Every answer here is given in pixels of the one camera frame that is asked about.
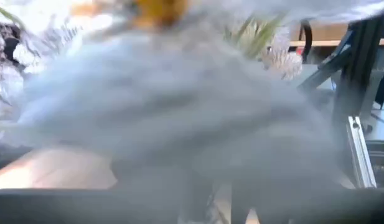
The brown cardboard box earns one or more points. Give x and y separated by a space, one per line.
328 31

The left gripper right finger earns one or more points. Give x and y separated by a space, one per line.
319 207

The black metal table frame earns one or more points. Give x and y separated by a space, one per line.
359 62

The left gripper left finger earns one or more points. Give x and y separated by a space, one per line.
86 207

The silver metal bracket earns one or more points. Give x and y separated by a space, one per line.
361 155

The wooden shelf board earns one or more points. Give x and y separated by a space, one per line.
322 43

